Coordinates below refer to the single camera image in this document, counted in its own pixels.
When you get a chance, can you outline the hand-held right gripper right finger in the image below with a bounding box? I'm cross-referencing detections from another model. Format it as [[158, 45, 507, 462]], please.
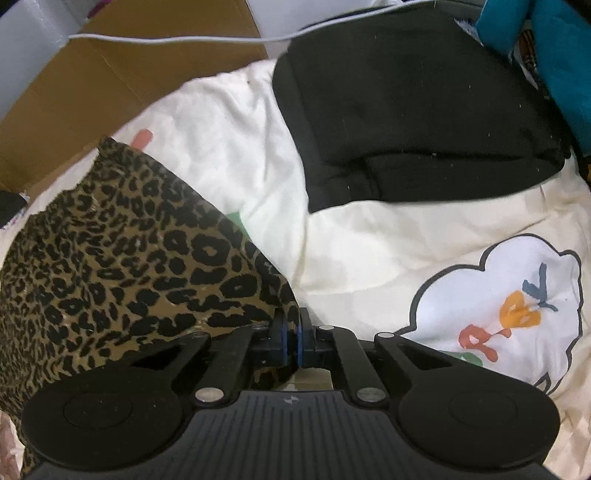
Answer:
[[295, 308, 455, 409]]

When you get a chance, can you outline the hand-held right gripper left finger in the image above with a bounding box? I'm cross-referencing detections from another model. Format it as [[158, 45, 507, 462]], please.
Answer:
[[131, 309, 294, 409]]

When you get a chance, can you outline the leopard print garment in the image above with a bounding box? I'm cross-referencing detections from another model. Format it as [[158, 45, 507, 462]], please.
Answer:
[[0, 136, 305, 476]]

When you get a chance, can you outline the cream bear print blanket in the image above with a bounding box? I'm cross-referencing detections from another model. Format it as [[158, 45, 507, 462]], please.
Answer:
[[0, 58, 591, 480]]

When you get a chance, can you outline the folded black garment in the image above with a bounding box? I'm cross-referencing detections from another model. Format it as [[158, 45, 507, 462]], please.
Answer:
[[271, 4, 571, 214]]

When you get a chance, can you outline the brown cardboard sheet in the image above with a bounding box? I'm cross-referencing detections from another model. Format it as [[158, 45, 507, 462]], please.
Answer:
[[0, 0, 271, 192]]

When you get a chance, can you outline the grey cabinet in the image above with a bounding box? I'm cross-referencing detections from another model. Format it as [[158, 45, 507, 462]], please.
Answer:
[[0, 0, 79, 121]]

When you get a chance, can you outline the teal patterned blanket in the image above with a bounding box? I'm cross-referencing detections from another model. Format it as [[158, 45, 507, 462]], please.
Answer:
[[475, 0, 591, 158]]

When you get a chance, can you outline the white cable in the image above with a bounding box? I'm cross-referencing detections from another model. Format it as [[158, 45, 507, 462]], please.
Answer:
[[67, 0, 444, 45]]

